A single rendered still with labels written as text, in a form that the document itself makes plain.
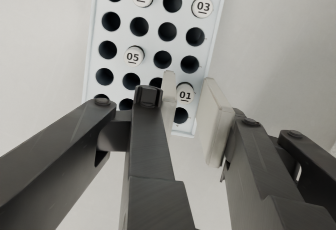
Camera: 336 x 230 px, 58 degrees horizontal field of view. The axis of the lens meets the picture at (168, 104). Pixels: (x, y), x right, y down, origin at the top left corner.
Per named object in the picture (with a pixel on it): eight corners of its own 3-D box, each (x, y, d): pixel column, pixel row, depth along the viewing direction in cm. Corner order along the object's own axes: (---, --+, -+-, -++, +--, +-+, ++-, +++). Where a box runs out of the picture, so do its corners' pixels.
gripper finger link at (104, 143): (151, 161, 12) (79, 149, 12) (156, 119, 17) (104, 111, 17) (157, 128, 12) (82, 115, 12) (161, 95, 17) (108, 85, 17)
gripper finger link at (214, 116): (220, 108, 14) (236, 111, 14) (203, 76, 20) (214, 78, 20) (205, 167, 14) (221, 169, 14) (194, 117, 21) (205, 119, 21)
